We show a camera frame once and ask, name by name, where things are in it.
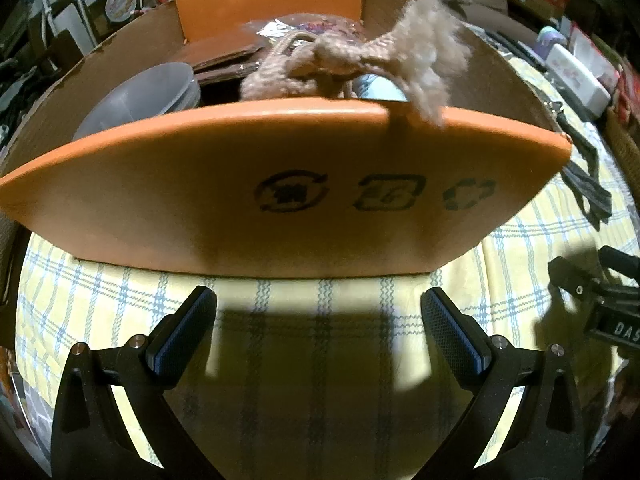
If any red white packet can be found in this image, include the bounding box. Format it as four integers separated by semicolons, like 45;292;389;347
570;25;621;91

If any brown sofa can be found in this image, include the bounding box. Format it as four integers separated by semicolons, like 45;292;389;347
327;0;538;48

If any wicker basket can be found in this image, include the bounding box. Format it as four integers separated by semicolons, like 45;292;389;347
605;110;640;181

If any light blue object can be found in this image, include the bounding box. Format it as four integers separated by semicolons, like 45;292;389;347
359;74;407;103

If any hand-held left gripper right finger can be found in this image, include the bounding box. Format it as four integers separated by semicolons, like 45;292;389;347
420;287;586;480

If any white rectangular box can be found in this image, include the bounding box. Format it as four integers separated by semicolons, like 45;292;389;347
545;42;613;121

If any black remote control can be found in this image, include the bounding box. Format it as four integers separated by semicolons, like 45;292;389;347
482;30;548;73

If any brown flat folder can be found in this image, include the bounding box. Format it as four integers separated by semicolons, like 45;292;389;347
185;35;271;86

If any beige braided rope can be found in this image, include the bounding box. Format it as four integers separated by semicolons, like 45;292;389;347
239;0;473;128

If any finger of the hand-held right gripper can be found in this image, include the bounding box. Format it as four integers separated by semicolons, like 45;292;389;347
547;256;608;311
599;246;640;291

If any shiny foil wrapper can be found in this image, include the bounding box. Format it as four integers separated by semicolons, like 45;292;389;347
256;17;363;41

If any purple round container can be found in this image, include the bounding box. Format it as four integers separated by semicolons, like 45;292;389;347
535;26;568;56

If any yellow checked tablecloth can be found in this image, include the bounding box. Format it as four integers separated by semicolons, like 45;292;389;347
15;55;636;480

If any white pole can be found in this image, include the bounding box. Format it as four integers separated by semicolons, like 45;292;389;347
70;0;93;43

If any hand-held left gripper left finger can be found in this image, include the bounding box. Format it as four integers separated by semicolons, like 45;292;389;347
50;285;221;480

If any steel bowl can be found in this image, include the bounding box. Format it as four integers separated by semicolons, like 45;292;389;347
72;62;201;141

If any round printed sign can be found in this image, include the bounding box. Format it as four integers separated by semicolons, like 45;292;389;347
104;0;143;20

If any orange cardboard box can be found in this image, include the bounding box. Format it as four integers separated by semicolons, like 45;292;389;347
0;0;573;281

